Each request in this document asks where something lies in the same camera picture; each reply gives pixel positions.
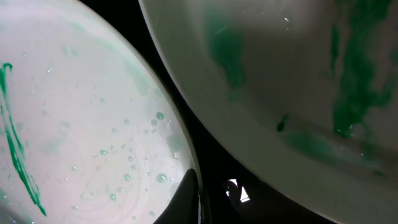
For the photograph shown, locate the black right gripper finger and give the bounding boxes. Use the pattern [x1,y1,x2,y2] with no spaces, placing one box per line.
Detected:
[154,169,199,224]

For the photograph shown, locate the white plate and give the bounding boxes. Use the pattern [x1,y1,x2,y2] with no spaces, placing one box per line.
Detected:
[1,1,204,223]

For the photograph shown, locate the green rimmed plate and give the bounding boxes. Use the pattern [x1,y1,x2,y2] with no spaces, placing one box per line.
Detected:
[140,0,397,223]

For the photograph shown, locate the black round tray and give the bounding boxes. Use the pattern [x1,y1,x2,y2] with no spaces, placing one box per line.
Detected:
[82,0,329,223]

